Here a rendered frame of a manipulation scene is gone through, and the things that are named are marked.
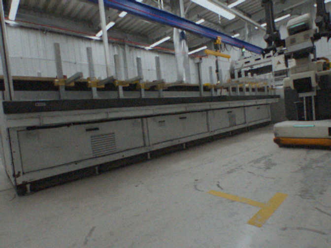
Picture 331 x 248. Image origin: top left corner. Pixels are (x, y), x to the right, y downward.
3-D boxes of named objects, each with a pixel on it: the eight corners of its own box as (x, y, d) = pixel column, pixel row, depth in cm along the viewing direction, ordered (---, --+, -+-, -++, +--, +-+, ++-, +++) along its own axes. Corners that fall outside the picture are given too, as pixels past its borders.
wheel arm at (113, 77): (117, 80, 148) (116, 74, 147) (113, 80, 145) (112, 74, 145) (93, 89, 180) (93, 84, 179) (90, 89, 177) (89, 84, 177)
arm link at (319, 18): (327, 17, 174) (315, 21, 180) (325, 8, 167) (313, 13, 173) (327, 28, 171) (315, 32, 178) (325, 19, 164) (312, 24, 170)
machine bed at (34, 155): (271, 124, 489) (268, 88, 485) (15, 199, 144) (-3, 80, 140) (244, 124, 540) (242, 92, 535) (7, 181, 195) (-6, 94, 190)
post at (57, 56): (66, 105, 150) (59, 42, 148) (61, 106, 148) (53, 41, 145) (65, 106, 153) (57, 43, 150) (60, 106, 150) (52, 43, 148)
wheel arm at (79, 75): (83, 77, 131) (82, 71, 130) (78, 77, 128) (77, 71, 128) (64, 88, 163) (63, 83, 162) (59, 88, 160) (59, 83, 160)
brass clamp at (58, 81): (74, 85, 153) (74, 78, 153) (55, 84, 144) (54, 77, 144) (72, 86, 158) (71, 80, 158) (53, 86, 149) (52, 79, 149)
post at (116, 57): (124, 106, 184) (118, 53, 182) (120, 106, 182) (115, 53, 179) (122, 106, 187) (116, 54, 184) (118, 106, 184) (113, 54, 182)
